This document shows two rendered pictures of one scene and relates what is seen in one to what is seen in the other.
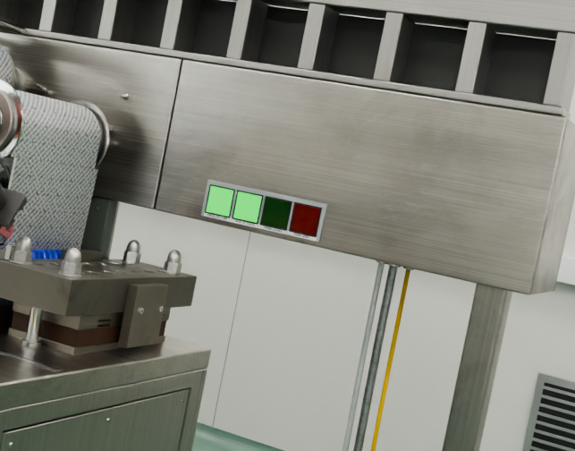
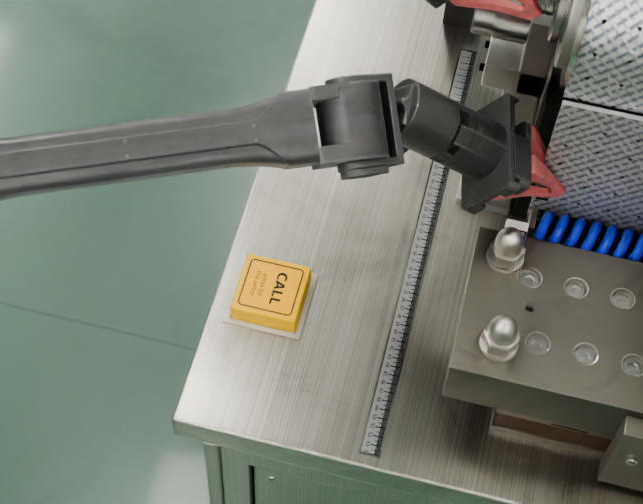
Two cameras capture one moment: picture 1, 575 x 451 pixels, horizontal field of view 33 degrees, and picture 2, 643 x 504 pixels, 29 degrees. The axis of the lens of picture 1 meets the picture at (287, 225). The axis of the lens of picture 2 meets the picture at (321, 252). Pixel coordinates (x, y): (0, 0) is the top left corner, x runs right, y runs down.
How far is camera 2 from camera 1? 1.53 m
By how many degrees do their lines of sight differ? 80
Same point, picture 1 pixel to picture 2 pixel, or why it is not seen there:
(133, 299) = (618, 440)
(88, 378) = (425, 488)
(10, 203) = (490, 179)
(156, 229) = not seen: outside the picture
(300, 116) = not seen: outside the picture
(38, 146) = (637, 93)
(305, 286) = not seen: outside the picture
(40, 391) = (312, 463)
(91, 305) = (512, 405)
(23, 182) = (587, 138)
